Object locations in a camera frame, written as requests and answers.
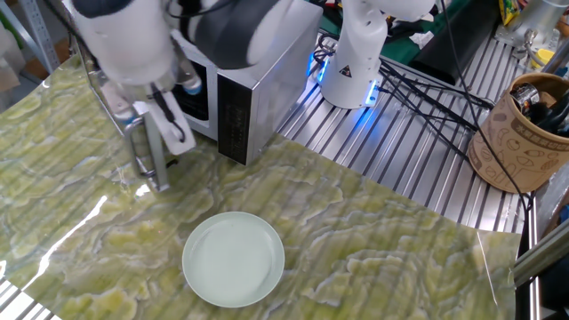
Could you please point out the shiny tape roll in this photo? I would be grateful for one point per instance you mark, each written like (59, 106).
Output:
(524, 95)

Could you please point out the long black box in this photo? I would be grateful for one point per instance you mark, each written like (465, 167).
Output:
(453, 44)

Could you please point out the aluminium profile bar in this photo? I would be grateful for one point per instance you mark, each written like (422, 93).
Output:
(542, 258)

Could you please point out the green marble pattern mat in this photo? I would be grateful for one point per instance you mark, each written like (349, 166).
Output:
(133, 222)

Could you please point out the dark glass microwave door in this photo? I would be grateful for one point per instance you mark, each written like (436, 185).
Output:
(157, 169)

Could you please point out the white paper scrap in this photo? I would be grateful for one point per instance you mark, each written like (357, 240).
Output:
(421, 40)

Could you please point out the silver bracket with blue cap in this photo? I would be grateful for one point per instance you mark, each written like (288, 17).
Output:
(192, 84)

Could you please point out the black tools bundle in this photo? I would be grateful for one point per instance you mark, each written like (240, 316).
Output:
(555, 117)

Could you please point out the yellow snack bag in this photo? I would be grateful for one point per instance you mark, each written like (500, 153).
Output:
(509, 11)

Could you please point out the silver microwave oven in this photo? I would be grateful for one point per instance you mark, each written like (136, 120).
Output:
(275, 89)

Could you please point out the green cloth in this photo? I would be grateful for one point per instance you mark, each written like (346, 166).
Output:
(400, 51)

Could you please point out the clear plastic bag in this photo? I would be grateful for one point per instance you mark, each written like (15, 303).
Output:
(553, 200)

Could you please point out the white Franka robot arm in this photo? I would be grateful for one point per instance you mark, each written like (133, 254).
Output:
(133, 44)

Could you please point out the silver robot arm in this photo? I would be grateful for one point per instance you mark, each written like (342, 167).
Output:
(533, 18)

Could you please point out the small yellow object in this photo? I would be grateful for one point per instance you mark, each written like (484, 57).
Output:
(544, 57)

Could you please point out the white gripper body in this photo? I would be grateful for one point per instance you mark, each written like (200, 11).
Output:
(175, 149)

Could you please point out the brown printed cardboard bucket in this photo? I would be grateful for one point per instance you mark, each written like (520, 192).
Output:
(520, 155)

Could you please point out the grey metal shelf upright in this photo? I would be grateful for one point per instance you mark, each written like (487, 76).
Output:
(37, 31)

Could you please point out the pale green plate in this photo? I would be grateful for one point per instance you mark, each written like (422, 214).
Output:
(233, 260)

